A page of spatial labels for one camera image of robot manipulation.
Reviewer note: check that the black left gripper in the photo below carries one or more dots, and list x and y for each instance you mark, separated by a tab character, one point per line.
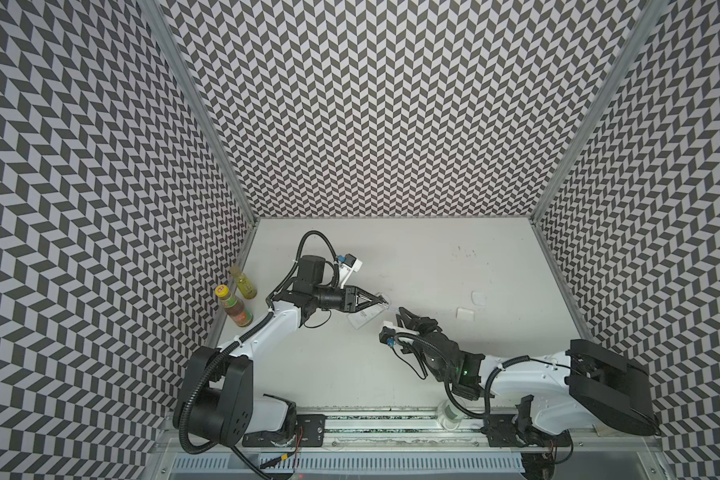
350	300

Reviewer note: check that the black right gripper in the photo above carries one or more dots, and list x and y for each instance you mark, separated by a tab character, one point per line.
418	328

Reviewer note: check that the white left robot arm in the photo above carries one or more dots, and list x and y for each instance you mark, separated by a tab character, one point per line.
217	404

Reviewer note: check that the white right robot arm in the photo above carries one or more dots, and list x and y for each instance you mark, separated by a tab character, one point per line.
582	386

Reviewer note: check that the yellow-green drink bottle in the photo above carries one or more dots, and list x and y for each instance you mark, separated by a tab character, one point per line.
244	285

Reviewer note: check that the red tea bottle yellow cap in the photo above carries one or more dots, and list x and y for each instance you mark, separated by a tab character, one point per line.
233	306

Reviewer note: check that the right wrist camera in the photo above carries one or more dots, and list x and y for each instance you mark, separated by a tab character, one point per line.
388	332

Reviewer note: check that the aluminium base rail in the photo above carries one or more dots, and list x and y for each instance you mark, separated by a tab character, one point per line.
418	429

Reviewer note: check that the aluminium left corner post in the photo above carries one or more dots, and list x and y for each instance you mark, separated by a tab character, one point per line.
153	15

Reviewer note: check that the aluminium corner post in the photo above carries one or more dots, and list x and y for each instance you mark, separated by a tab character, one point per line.
619	70
153	15

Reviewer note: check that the aluminium right corner post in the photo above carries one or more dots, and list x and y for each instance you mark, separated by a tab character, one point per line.
619	70

